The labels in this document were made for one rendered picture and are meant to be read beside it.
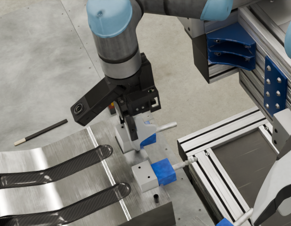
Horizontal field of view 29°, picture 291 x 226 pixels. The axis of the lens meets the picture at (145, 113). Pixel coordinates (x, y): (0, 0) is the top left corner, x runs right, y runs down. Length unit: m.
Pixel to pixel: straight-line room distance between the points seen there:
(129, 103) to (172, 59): 1.58
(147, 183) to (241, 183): 0.86
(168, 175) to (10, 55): 0.68
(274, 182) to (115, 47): 0.57
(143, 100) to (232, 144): 0.98
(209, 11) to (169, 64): 1.65
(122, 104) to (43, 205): 0.26
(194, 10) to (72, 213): 0.47
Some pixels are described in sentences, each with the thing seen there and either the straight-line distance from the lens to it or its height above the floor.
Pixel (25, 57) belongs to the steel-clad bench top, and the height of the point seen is 0.80.
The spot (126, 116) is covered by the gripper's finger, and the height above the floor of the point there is 1.02.
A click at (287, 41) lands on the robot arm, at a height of 1.35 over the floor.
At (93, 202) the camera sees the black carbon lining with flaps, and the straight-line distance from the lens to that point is 1.14.
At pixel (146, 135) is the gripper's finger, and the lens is 1.14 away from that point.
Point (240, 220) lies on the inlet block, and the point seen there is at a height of 0.86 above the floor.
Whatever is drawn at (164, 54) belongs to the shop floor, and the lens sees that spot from 2.67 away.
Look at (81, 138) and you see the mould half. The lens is 1.24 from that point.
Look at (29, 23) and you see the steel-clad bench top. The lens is 1.71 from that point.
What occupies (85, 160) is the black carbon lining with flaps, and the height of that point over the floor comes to 0.88.
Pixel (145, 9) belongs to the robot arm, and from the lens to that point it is 1.02.
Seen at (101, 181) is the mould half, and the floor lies 0.89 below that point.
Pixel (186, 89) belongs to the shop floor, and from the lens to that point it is 2.50.
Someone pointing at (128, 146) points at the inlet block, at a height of 0.90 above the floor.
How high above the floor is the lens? 1.82
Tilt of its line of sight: 49 degrees down
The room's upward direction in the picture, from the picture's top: 12 degrees counter-clockwise
